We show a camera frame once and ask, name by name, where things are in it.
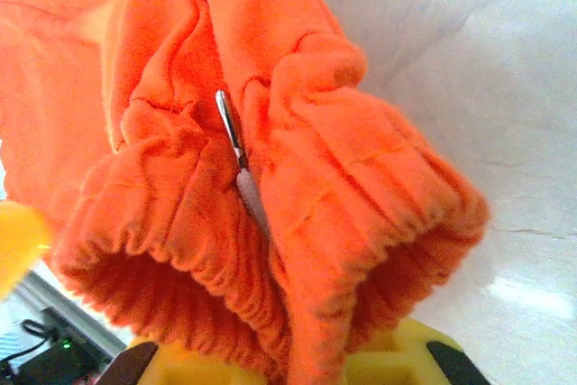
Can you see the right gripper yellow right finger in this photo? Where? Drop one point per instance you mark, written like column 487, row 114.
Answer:
column 405, row 358

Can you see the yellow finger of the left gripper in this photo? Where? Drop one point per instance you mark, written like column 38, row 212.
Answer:
column 20, row 245

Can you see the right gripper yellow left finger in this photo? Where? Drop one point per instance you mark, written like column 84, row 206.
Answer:
column 180, row 367

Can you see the orange shorts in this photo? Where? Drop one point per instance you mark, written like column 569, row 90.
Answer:
column 270, row 132

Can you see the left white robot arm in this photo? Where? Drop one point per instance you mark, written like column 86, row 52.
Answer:
column 49, row 364

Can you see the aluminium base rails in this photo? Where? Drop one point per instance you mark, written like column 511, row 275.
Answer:
column 76, row 317

